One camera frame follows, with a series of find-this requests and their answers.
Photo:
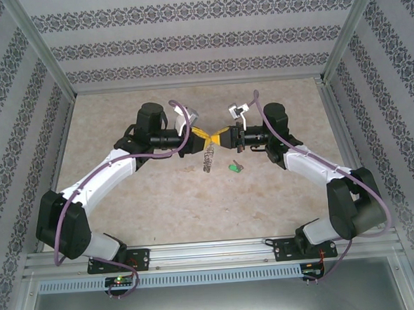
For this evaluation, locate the large metal keyring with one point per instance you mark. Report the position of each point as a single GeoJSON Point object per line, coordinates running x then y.
{"type": "Point", "coordinates": [209, 160]}

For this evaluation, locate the green key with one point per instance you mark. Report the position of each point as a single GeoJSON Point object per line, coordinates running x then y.
{"type": "Point", "coordinates": [233, 167]}

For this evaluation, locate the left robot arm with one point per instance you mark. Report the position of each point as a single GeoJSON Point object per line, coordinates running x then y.
{"type": "Point", "coordinates": [99, 179]}

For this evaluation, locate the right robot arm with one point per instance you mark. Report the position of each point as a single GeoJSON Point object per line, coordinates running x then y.
{"type": "Point", "coordinates": [313, 162]}

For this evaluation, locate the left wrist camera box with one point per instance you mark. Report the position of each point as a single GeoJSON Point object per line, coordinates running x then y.
{"type": "Point", "coordinates": [187, 115]}

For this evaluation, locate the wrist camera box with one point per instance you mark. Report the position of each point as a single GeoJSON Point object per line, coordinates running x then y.
{"type": "Point", "coordinates": [237, 110]}
{"type": "Point", "coordinates": [187, 115]}

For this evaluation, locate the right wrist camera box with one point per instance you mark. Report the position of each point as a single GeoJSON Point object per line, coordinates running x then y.
{"type": "Point", "coordinates": [237, 110]}

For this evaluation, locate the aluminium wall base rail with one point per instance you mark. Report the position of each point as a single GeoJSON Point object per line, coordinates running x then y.
{"type": "Point", "coordinates": [195, 83]}

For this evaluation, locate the aluminium side rail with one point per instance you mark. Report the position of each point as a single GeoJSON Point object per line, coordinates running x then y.
{"type": "Point", "coordinates": [338, 119]}
{"type": "Point", "coordinates": [60, 164]}

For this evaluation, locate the aluminium mounting rail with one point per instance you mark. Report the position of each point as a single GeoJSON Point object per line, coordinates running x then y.
{"type": "Point", "coordinates": [206, 253]}

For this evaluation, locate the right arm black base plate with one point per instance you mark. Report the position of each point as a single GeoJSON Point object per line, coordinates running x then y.
{"type": "Point", "coordinates": [283, 250]}

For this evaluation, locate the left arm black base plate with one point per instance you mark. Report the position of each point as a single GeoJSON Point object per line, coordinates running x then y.
{"type": "Point", "coordinates": [141, 259]}

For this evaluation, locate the aluminium corner post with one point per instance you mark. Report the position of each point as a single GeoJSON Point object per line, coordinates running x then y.
{"type": "Point", "coordinates": [352, 26]}
{"type": "Point", "coordinates": [38, 46]}

